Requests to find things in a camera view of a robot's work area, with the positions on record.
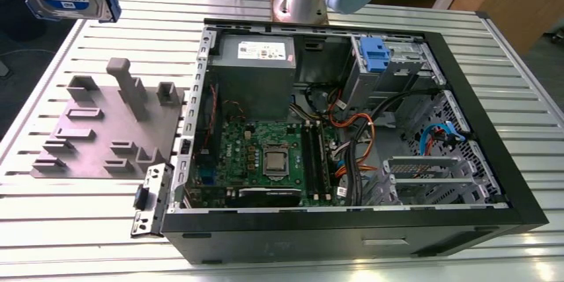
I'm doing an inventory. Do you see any black blue video port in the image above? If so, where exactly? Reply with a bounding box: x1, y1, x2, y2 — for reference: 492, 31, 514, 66
133, 185, 149, 210

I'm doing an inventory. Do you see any blue drive latch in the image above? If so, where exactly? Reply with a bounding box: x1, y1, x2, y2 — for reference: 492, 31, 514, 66
358, 36, 390, 73

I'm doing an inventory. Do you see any blue wire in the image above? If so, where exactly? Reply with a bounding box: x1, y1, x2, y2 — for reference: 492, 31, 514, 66
417, 122, 466, 157

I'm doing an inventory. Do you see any red black twisted wire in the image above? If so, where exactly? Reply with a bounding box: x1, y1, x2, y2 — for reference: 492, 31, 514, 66
202, 82, 220, 151

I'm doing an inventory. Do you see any black PC case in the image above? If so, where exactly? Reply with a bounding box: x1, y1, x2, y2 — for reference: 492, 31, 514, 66
160, 17, 549, 265

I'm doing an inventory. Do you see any orange wire bundle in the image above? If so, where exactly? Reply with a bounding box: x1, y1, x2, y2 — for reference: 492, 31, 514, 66
328, 113, 376, 177

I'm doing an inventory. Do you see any grey parts rack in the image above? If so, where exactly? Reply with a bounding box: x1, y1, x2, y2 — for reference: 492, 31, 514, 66
29, 57, 185, 180

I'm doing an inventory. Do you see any grey power supply unit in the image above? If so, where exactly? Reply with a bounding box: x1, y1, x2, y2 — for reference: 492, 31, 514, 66
206, 34, 297, 123

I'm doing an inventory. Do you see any thick black cable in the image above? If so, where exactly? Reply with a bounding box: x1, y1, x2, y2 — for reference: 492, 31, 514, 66
345, 88, 441, 205

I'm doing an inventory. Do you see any silver drive cage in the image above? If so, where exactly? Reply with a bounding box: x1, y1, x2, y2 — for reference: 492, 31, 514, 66
341, 34, 441, 114

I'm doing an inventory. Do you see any black RAM slot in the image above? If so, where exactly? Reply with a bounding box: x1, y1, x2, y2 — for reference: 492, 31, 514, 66
316, 122, 332, 199
305, 122, 321, 200

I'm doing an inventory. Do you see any black graphics card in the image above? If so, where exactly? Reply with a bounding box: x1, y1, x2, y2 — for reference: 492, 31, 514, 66
224, 186, 302, 209

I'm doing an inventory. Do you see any green motherboard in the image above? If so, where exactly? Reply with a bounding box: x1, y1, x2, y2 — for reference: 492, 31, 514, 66
186, 120, 349, 209

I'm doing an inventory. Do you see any CPU socket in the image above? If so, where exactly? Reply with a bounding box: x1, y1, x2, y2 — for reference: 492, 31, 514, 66
260, 143, 294, 180

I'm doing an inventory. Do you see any silver disk bay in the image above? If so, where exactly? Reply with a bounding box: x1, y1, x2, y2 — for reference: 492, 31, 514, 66
381, 156, 494, 205

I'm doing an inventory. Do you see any silver slot bracket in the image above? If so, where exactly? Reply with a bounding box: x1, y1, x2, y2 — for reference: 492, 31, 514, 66
130, 162, 176, 238

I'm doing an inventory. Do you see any silver CPU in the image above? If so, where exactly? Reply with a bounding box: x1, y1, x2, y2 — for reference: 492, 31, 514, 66
266, 151, 286, 172

